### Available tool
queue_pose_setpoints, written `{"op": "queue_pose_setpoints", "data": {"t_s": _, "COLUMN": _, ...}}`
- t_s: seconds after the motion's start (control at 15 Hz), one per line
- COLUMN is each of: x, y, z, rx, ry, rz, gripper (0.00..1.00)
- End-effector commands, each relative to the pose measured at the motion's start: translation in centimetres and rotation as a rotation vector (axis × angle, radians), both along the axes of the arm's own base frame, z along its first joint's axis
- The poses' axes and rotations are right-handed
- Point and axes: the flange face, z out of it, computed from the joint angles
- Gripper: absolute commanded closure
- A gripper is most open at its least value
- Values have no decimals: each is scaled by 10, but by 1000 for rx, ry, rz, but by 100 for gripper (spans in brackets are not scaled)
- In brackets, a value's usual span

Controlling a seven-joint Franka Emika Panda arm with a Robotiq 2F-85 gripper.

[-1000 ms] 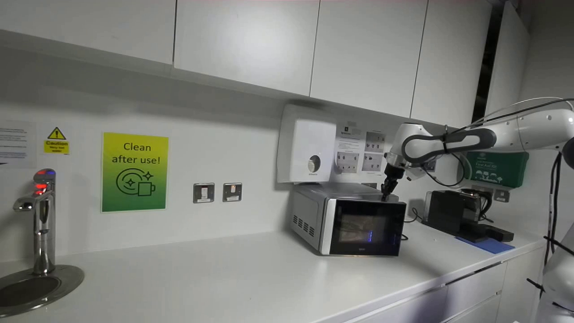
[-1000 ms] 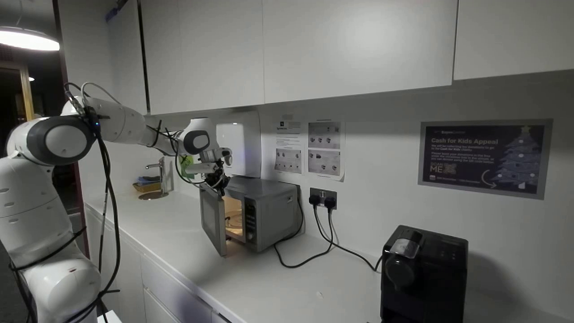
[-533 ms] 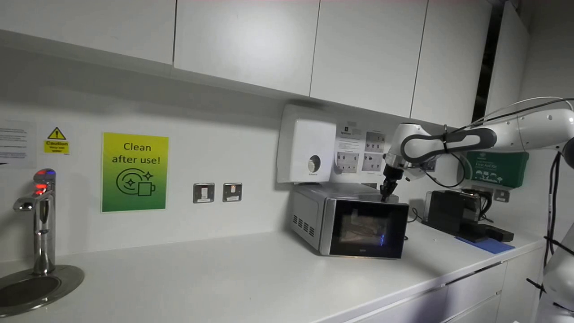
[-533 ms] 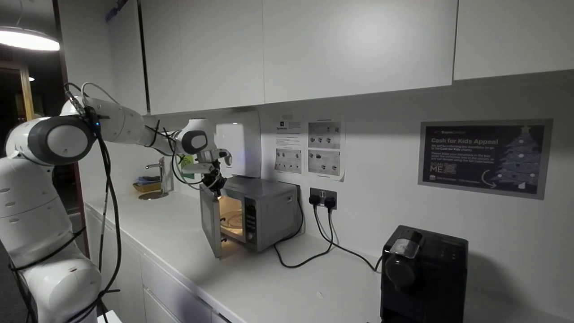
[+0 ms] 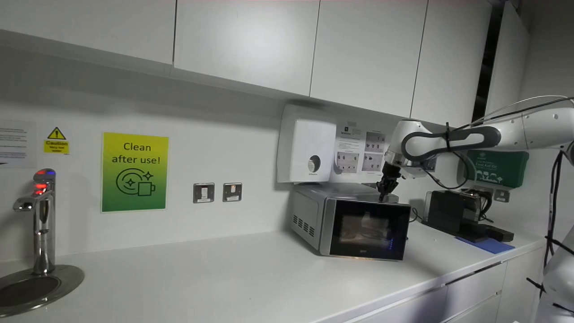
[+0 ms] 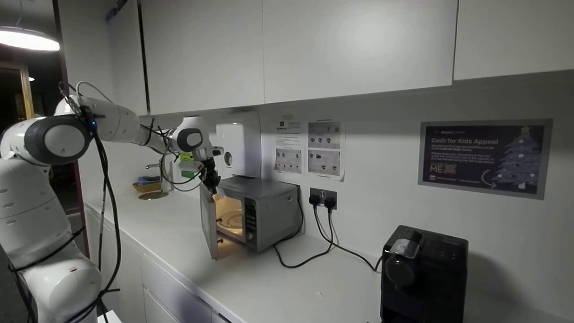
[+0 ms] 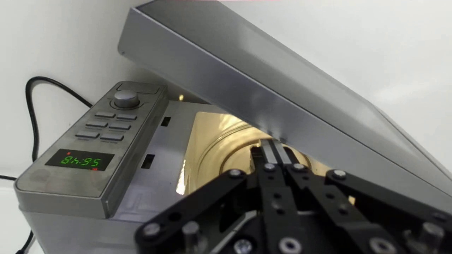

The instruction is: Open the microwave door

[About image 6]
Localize round ceiling lamp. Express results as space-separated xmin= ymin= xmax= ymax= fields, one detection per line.
xmin=0 ymin=22 xmax=62 ymax=53

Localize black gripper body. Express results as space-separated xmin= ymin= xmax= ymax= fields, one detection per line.
xmin=200 ymin=153 xmax=220 ymax=179

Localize black microwave power cable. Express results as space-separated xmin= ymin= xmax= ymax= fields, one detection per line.
xmin=270 ymin=193 xmax=338 ymax=270

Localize white instruction sheet with header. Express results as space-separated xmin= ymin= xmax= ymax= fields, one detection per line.
xmin=272 ymin=118 xmax=304 ymax=177

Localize white base cabinets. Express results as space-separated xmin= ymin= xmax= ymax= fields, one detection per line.
xmin=82 ymin=204 xmax=232 ymax=323

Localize black coffee machine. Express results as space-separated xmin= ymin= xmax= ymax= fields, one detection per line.
xmin=378 ymin=222 xmax=469 ymax=323

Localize white wall cabinet door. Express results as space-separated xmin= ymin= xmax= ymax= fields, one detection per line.
xmin=261 ymin=0 xmax=460 ymax=105
xmin=451 ymin=0 xmax=574 ymax=82
xmin=180 ymin=0 xmax=267 ymax=112
xmin=137 ymin=0 xmax=188 ymax=116

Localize steel double wall socket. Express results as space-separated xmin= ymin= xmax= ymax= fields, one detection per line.
xmin=306 ymin=186 xmax=340 ymax=211

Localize black coffee machine power cable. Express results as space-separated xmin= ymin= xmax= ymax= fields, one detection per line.
xmin=306 ymin=191 xmax=385 ymax=274

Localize silver microwave oven body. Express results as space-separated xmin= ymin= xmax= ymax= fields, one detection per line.
xmin=211 ymin=173 xmax=302 ymax=254

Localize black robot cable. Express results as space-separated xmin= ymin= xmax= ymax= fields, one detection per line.
xmin=10 ymin=78 xmax=204 ymax=323

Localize white instruction sheet two pictures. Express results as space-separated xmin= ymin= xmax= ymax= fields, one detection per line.
xmin=304 ymin=118 xmax=344 ymax=179

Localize white paper towel dispenser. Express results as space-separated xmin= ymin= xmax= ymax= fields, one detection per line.
xmin=213 ymin=119 xmax=247 ymax=179

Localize green clean after use poster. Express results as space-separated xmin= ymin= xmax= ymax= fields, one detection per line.
xmin=177 ymin=148 xmax=197 ymax=180

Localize dark framed Christmas poster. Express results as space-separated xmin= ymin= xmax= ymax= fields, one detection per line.
xmin=415 ymin=116 xmax=554 ymax=200

